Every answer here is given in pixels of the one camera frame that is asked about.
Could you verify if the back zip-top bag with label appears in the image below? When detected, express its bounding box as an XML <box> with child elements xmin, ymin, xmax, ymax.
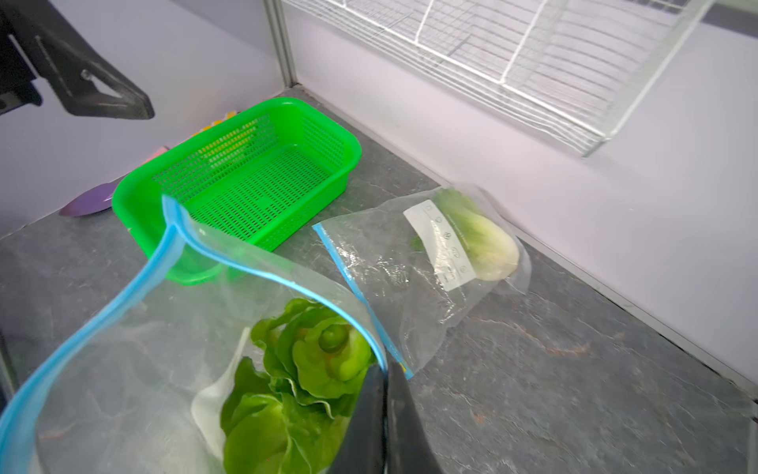
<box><xmin>314</xmin><ymin>183</ymin><xmax>532</xmax><ymax>377</ymax></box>

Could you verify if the purple pink garden trowel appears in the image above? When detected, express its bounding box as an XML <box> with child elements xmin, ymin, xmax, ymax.
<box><xmin>58</xmin><ymin>144</ymin><xmax>170</xmax><ymax>218</ymax></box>

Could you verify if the clear blue-zip zip-top bag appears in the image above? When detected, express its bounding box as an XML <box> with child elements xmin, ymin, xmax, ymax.
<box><xmin>1</xmin><ymin>197</ymin><xmax>388</xmax><ymax>473</ymax></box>

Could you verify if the cabbage in back bag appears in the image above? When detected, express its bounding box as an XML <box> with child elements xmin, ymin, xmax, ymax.
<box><xmin>403</xmin><ymin>188</ymin><xmax>520</xmax><ymax>292</ymax></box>

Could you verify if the long white wire shelf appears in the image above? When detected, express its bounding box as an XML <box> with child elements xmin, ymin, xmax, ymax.
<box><xmin>297</xmin><ymin>0</ymin><xmax>710</xmax><ymax>156</ymax></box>

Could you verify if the green plastic perforated basket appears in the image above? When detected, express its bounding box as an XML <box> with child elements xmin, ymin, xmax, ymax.
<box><xmin>112</xmin><ymin>98</ymin><xmax>362</xmax><ymax>256</ymax></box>

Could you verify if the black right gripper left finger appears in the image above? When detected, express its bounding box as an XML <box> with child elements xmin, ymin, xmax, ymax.
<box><xmin>328</xmin><ymin>365</ymin><xmax>385</xmax><ymax>474</ymax></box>

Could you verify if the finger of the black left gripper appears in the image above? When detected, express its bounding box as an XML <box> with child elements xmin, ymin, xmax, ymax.
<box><xmin>1</xmin><ymin>1</ymin><xmax>155</xmax><ymax>120</ymax></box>

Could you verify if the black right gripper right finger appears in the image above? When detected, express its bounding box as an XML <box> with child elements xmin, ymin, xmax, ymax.
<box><xmin>386</xmin><ymin>363</ymin><xmax>442</xmax><ymax>474</ymax></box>

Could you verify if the green chinese cabbage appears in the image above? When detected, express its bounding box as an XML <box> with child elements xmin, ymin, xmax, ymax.
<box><xmin>251</xmin><ymin>298</ymin><xmax>376</xmax><ymax>419</ymax></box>
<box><xmin>191</xmin><ymin>329</ymin><xmax>355</xmax><ymax>473</ymax></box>

